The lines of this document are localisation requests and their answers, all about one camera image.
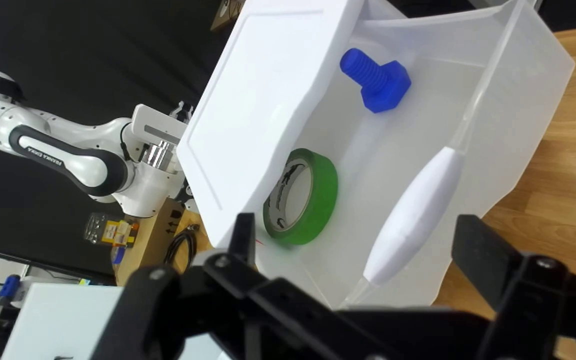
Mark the green tape roll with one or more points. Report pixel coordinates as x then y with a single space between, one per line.
320 201

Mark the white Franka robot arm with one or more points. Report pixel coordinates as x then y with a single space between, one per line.
68 160

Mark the blue plastic toy bolt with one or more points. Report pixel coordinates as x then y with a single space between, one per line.
380 86

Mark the white translucent plastic drawer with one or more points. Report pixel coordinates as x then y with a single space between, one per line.
375 167

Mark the yellow and black device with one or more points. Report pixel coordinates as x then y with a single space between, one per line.
110 232

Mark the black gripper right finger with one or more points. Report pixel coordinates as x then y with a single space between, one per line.
540 306

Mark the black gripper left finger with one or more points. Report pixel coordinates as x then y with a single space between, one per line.
189 312

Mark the white plastic drawer cabinet frame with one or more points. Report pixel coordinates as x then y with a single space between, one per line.
254 100

